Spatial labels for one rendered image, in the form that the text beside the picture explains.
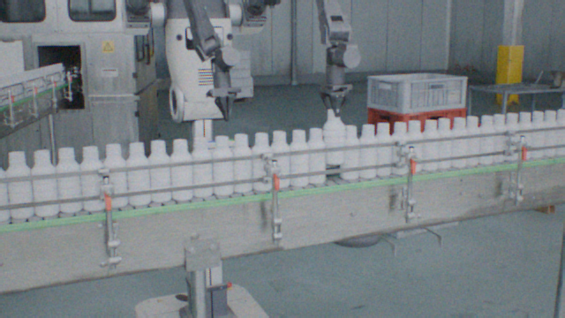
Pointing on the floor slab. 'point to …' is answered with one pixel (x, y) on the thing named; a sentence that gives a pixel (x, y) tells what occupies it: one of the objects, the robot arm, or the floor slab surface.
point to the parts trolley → (513, 92)
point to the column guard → (509, 71)
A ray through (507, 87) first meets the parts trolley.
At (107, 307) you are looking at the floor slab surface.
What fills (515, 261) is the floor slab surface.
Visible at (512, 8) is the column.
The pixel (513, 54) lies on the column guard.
